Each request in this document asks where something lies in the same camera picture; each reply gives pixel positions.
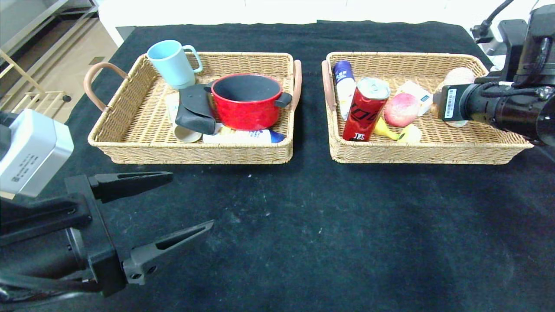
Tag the white background table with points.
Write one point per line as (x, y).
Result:
(217, 13)

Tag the small yellow box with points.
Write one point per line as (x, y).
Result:
(412, 134)

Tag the black table cloth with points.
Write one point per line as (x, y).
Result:
(303, 225)

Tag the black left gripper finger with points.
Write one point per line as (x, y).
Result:
(160, 255)
(130, 182)

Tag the grey metal shelf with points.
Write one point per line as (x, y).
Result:
(43, 17)

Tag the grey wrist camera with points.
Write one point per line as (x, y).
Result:
(496, 50)
(30, 151)

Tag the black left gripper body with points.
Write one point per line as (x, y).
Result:
(100, 234)

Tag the white bottle with yellow print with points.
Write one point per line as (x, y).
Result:
(251, 137)

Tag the pale pink egg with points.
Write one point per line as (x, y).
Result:
(459, 76)

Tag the white bottle dark blue cap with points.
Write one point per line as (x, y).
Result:
(344, 82)

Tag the white juice carton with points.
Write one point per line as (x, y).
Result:
(418, 93)

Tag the wicker basket with mug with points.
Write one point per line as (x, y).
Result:
(143, 130)

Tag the light wooden rack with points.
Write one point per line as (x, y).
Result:
(26, 93)

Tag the red peach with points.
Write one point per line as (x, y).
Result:
(402, 109)

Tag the light blue mug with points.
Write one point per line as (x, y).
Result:
(172, 68)

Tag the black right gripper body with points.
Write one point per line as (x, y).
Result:
(450, 103)

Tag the yellow banana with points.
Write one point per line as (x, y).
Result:
(383, 130)

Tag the red pot grey inside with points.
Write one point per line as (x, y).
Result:
(247, 108)

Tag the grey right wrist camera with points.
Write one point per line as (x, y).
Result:
(496, 50)

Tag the small green white box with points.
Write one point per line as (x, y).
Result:
(172, 106)

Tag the pink crumbly bun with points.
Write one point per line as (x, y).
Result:
(457, 124)

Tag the beige paper cup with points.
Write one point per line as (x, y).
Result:
(186, 134)

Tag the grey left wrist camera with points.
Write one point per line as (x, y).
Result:
(30, 151)

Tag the red soda can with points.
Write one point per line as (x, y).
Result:
(364, 115)

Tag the wicker basket with banana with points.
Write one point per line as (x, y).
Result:
(433, 147)

